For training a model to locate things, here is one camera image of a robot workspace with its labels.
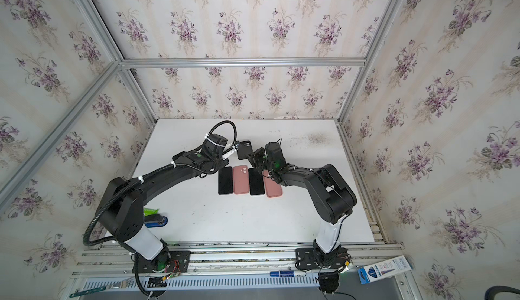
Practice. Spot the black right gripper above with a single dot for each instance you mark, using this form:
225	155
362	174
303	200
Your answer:
258	158

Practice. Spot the black phone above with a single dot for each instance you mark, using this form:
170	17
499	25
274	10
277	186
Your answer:
244	150
225	181

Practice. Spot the pink phone case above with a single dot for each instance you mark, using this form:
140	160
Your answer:
272	189
241	180

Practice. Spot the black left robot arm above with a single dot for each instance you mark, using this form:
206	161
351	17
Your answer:
121	210

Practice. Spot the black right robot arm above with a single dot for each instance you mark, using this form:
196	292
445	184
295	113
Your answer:
332	197

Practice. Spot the blue stapler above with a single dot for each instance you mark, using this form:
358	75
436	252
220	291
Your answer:
155	221

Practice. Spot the green card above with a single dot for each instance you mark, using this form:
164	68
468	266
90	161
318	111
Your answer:
150	212

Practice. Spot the blue marker pen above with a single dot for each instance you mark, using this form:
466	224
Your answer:
287	274

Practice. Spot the green ruler strip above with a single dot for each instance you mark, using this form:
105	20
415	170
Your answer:
118	285

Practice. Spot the blue white box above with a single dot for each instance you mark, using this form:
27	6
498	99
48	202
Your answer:
382	270

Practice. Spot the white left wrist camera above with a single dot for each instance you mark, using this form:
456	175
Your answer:
234	148

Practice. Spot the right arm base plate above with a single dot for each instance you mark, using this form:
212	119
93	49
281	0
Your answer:
308	259

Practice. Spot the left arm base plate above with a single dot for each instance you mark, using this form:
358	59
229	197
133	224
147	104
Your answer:
165	262

